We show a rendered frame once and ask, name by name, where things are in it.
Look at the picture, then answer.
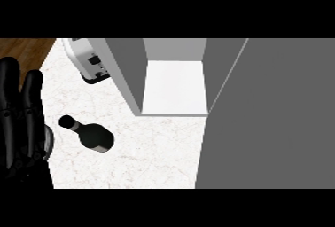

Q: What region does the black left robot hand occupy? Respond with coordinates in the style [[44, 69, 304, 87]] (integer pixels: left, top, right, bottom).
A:
[[0, 56, 56, 190]]

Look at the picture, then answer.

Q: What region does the dark wine bottle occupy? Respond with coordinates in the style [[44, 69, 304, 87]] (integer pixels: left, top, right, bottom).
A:
[[57, 114, 115, 153]]

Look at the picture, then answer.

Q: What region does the grey open cabinet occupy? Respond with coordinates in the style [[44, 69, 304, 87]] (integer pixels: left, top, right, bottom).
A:
[[87, 38, 249, 118]]

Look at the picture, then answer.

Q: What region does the flat dark grey cabinet door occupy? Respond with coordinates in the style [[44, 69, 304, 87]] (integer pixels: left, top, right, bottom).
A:
[[193, 38, 335, 190]]

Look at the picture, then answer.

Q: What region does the white appliance with black base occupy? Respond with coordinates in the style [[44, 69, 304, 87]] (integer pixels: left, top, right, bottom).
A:
[[62, 38, 110, 85]]

